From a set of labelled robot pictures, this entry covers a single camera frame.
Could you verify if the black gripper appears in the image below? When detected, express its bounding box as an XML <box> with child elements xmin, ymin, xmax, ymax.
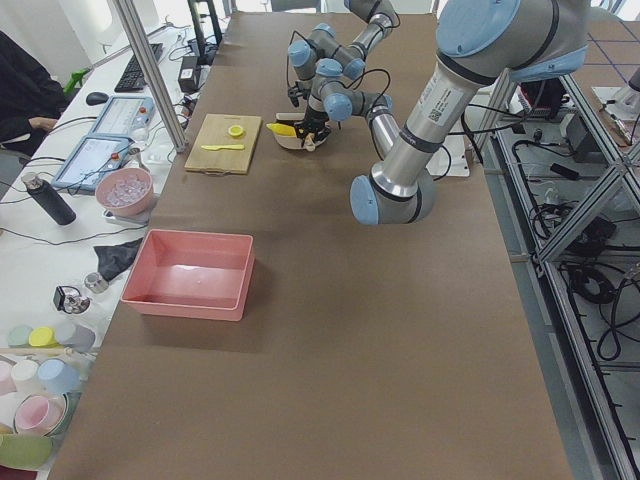
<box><xmin>287</xmin><ymin>80</ymin><xmax>313</xmax><ymax>106</ymax></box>
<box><xmin>295</xmin><ymin>112</ymin><xmax>331</xmax><ymax>146</ymax></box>

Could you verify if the yellow toy corn cob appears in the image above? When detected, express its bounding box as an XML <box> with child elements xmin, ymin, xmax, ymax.
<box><xmin>266</xmin><ymin>123</ymin><xmax>297</xmax><ymax>137</ymax></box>

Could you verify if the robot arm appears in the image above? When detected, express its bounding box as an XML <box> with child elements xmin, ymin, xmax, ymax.
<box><xmin>287</xmin><ymin>0</ymin><xmax>400</xmax><ymax>107</ymax></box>
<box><xmin>288</xmin><ymin>0</ymin><xmax>590</xmax><ymax>225</ymax></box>

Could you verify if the pink plastic bin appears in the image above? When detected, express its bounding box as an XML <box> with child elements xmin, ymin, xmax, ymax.
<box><xmin>121</xmin><ymin>229</ymin><xmax>255</xmax><ymax>321</ymax></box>

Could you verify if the yellow lemon slice toy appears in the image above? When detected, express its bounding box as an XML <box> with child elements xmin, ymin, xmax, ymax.
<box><xmin>227</xmin><ymin>124</ymin><xmax>245</xmax><ymax>138</ymax></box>

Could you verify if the yellow plastic knife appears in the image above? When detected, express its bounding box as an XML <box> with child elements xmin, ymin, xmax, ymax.
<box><xmin>201</xmin><ymin>144</ymin><xmax>245</xmax><ymax>151</ymax></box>

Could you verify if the bamboo cutting board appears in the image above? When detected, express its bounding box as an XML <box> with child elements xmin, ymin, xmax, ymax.
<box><xmin>184</xmin><ymin>114</ymin><xmax>262</xmax><ymax>175</ymax></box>

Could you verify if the black keyboard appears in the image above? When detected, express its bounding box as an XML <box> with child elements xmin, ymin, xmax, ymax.
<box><xmin>114</xmin><ymin>43</ymin><xmax>164</xmax><ymax>93</ymax></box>

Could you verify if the upper teach pendant tablet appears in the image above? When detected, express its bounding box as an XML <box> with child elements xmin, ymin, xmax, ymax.
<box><xmin>90</xmin><ymin>95</ymin><xmax>155</xmax><ymax>136</ymax></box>

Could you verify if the teach pendant tablet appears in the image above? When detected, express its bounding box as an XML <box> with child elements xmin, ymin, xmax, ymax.
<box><xmin>51</xmin><ymin>135</ymin><xmax>130</xmax><ymax>194</ymax></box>
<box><xmin>90</xmin><ymin>95</ymin><xmax>155</xmax><ymax>136</ymax></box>

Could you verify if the pink bowl with ice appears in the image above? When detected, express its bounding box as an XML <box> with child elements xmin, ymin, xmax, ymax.
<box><xmin>95</xmin><ymin>168</ymin><xmax>154</xmax><ymax>217</ymax></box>

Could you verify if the black computer mouse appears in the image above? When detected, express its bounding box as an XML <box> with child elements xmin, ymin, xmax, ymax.
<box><xmin>85</xmin><ymin>92</ymin><xmax>110</xmax><ymax>106</ymax></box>

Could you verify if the lower teach pendant tablet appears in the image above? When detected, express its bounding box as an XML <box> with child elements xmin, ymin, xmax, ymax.
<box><xmin>51</xmin><ymin>135</ymin><xmax>130</xmax><ymax>194</ymax></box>

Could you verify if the dark grey cloth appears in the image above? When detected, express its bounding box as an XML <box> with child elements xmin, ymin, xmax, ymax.
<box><xmin>93</xmin><ymin>238</ymin><xmax>143</xmax><ymax>282</ymax></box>

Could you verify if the black water bottle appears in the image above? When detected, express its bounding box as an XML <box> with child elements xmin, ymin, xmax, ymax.
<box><xmin>21</xmin><ymin>172</ymin><xmax>76</xmax><ymax>226</ymax></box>

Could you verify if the person in black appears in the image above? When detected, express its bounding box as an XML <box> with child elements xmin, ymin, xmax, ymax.
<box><xmin>1</xmin><ymin>32</ymin><xmax>69</xmax><ymax>156</ymax></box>

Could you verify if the yellow cup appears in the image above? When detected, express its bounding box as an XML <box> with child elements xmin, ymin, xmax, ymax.
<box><xmin>28</xmin><ymin>326</ymin><xmax>59</xmax><ymax>348</ymax></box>

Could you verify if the light blue cup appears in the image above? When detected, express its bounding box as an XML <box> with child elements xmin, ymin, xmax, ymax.
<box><xmin>37</xmin><ymin>358</ymin><xmax>81</xmax><ymax>395</ymax></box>

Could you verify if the pink cup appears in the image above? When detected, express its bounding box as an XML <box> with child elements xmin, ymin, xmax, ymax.
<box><xmin>14</xmin><ymin>395</ymin><xmax>65</xmax><ymax>436</ymax></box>

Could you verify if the aluminium frame post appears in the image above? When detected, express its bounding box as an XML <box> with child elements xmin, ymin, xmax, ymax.
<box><xmin>114</xmin><ymin>0</ymin><xmax>187</xmax><ymax>153</ymax></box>

